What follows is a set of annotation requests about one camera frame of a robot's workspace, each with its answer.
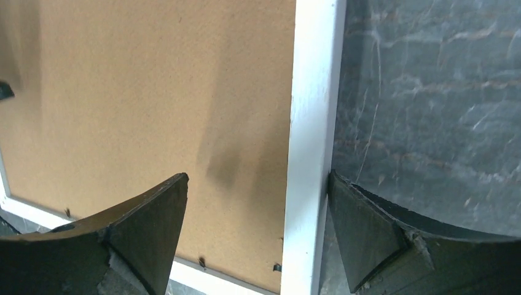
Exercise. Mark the white picture frame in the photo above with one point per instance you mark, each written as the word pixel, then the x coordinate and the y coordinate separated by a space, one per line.
pixel 314 88

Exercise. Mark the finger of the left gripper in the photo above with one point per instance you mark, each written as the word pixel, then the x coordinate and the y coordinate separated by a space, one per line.
pixel 5 91

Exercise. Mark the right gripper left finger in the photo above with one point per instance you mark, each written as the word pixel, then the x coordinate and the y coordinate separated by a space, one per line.
pixel 128 248

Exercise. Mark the brown cardboard backing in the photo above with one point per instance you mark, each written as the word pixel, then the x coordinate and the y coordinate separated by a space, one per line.
pixel 114 97

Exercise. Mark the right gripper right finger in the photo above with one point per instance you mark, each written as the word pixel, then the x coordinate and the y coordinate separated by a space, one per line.
pixel 388 249

